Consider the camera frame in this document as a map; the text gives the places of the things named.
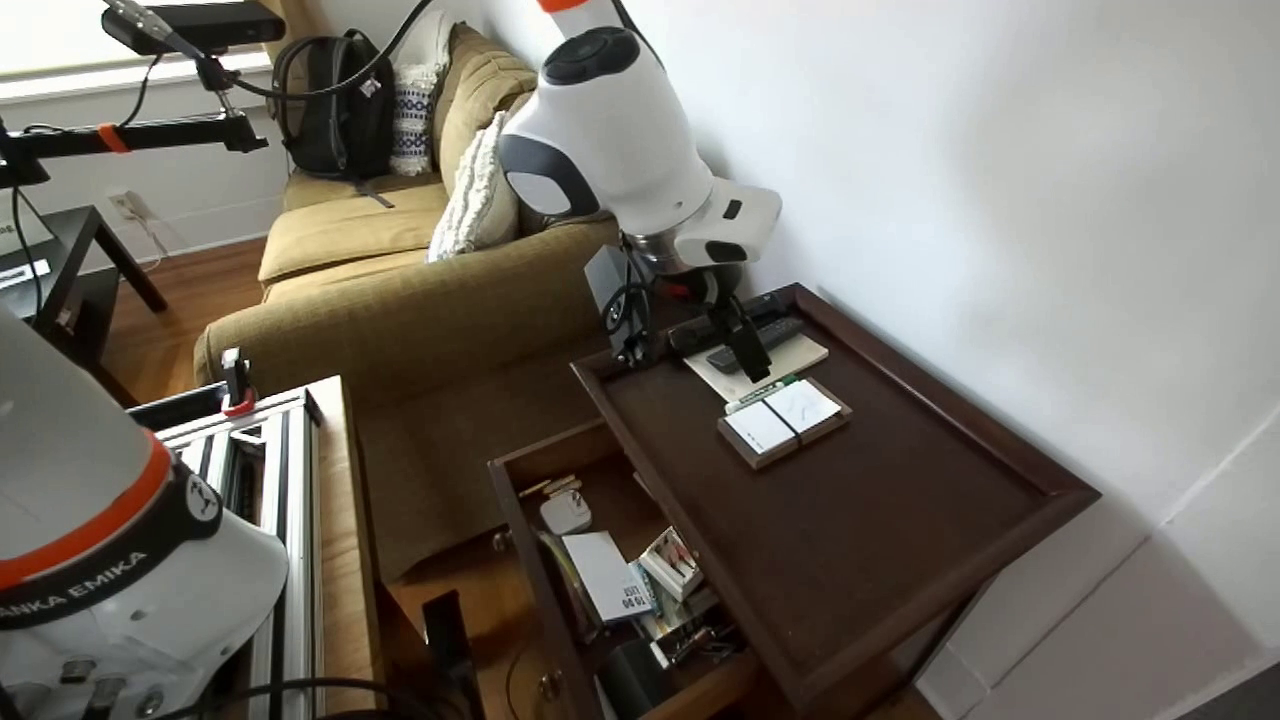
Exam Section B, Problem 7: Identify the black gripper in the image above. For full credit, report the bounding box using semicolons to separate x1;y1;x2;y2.
666;256;779;387

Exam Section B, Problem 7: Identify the dark wooden drawer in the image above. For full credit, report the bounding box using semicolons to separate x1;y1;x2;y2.
484;417;766;720

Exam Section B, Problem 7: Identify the long black bar remote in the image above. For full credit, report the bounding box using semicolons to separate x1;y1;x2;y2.
662;305;800;361

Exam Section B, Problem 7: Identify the beige paper pad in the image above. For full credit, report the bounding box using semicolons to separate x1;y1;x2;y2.
680;327;831;406

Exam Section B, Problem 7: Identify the white square card box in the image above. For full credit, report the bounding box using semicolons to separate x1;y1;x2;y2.
712;397;806;473
761;371;857;448

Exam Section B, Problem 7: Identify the dark wooden nightstand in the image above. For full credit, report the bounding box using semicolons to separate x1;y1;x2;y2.
568;275;1106;720

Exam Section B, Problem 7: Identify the white printed product box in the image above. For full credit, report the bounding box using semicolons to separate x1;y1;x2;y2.
631;522;710;607

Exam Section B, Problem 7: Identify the white plastic charger device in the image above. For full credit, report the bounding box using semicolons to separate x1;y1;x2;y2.
537;481;600;540

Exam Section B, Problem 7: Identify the white knit pillow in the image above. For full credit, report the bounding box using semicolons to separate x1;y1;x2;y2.
424;106;527;264

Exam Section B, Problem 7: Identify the black pouch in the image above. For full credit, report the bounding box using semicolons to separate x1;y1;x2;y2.
594;637;678;720

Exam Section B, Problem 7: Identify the white patterned cloth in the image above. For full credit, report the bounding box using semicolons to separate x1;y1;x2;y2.
387;4;455;181

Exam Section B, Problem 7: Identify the olive fabric sofa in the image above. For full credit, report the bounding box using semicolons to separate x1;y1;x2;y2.
194;14;644;417

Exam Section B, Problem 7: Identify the black backpack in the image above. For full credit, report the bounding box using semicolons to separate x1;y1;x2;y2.
272;27;400;183

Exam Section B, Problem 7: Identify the black red clamp knob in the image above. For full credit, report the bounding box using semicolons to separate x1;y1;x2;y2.
217;338;260;418

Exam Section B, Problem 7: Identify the black side table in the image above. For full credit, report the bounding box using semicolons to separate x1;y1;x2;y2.
0;199;174;377

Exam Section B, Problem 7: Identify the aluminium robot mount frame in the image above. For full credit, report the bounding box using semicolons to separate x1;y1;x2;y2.
130;371;383;720

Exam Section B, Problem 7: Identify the black camera stand boom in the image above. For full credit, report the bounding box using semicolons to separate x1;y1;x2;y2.
0;49;272;188

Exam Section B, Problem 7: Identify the white wall outlet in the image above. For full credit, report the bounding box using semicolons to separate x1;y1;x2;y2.
109;188;155;233

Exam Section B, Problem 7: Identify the black stereo camera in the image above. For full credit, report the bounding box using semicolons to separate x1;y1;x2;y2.
102;0;289;54

